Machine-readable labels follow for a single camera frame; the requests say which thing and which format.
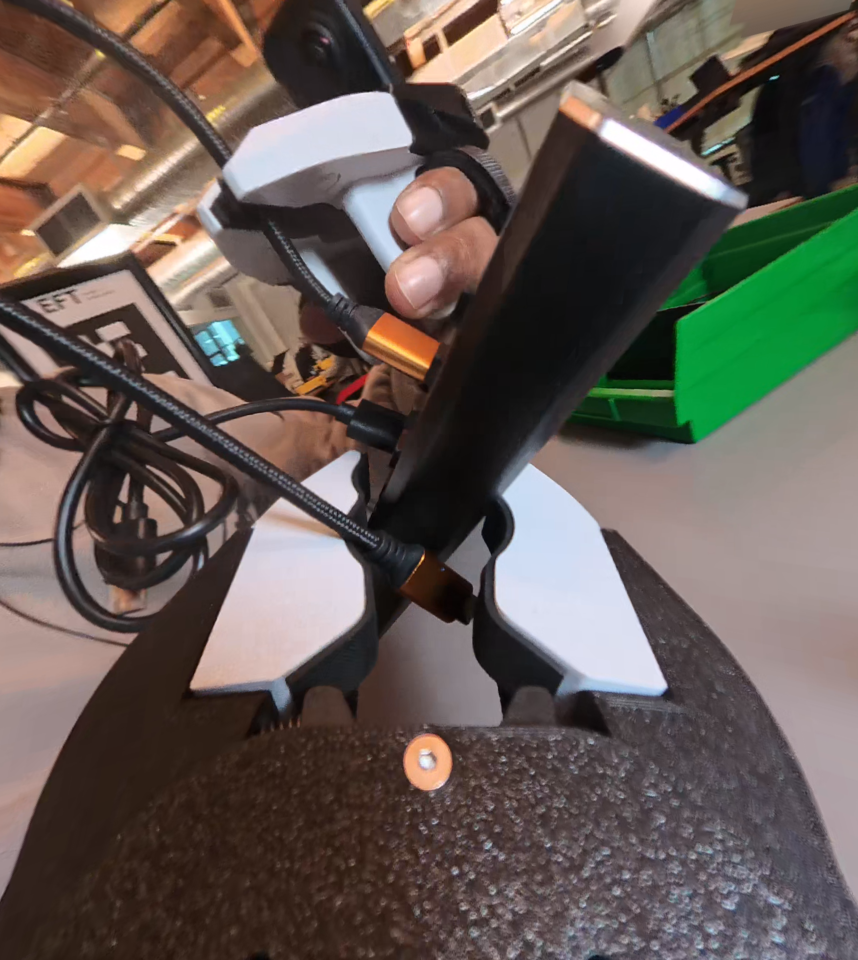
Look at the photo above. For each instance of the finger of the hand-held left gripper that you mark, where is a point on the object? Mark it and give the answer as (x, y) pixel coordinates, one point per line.
(238, 244)
(309, 150)

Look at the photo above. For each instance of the black white marker card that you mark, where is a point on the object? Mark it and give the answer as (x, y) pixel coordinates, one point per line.
(99, 300)

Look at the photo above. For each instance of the black tower usb hub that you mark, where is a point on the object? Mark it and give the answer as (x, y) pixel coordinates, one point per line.
(564, 300)

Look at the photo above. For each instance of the clear plastic compartment bin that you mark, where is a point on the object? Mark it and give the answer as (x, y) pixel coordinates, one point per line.
(519, 45)

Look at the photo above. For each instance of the person's left hand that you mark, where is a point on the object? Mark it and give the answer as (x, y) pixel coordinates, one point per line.
(436, 247)

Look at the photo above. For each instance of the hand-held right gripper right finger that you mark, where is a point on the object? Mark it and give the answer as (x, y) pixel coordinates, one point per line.
(571, 600)

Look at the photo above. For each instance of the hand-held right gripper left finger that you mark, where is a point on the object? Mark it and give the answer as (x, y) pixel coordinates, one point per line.
(286, 600)

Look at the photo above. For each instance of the green plastic bin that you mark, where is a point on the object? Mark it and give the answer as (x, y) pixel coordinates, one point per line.
(773, 337)

